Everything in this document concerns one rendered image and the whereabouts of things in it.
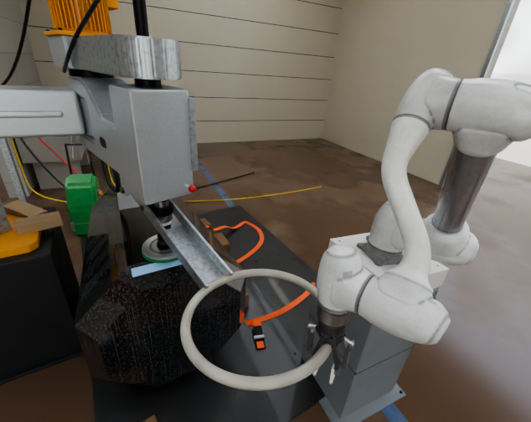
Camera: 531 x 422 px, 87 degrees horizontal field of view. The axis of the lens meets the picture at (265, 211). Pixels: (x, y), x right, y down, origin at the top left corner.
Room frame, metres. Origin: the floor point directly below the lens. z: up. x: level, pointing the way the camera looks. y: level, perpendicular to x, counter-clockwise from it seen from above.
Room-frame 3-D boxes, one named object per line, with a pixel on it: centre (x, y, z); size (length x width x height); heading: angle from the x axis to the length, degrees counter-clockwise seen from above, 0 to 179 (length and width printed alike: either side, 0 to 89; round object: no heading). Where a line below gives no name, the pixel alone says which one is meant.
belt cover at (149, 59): (1.35, 0.71, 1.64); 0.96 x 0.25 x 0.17; 46
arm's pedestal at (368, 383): (1.11, -0.57, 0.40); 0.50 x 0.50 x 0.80; 27
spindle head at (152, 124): (1.16, 0.52, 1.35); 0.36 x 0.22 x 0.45; 46
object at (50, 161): (3.95, 3.04, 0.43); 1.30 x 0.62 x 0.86; 27
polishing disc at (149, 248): (1.10, 0.46, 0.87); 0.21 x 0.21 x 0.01
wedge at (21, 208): (1.46, 1.44, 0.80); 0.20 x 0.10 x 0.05; 78
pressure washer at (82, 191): (2.55, 1.85, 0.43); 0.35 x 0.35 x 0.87; 19
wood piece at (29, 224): (1.32, 1.25, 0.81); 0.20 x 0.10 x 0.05; 132
